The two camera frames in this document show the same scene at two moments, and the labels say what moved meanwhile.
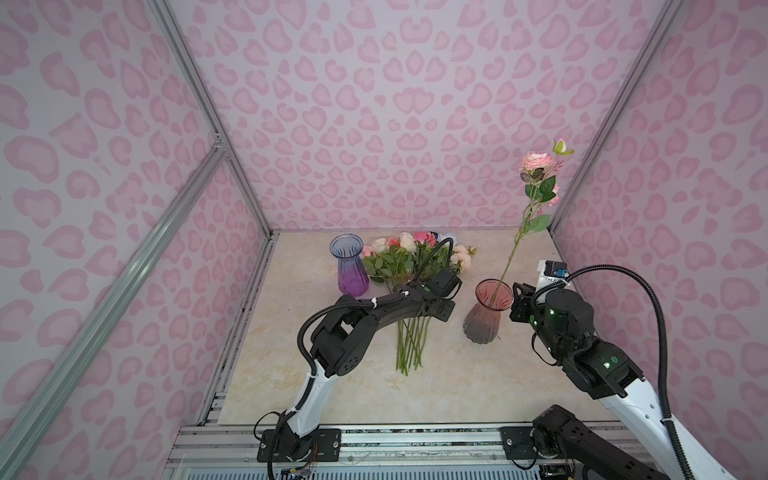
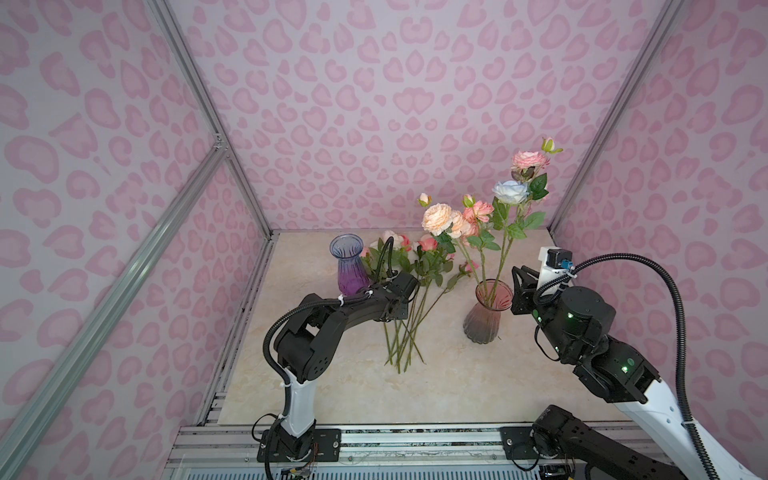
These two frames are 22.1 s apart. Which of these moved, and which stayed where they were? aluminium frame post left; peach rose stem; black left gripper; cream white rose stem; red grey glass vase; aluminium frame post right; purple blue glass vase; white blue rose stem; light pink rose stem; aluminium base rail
Moved: cream white rose stem; black left gripper; light pink rose stem; peach rose stem; white blue rose stem
Stayed: aluminium frame post left; purple blue glass vase; aluminium frame post right; red grey glass vase; aluminium base rail
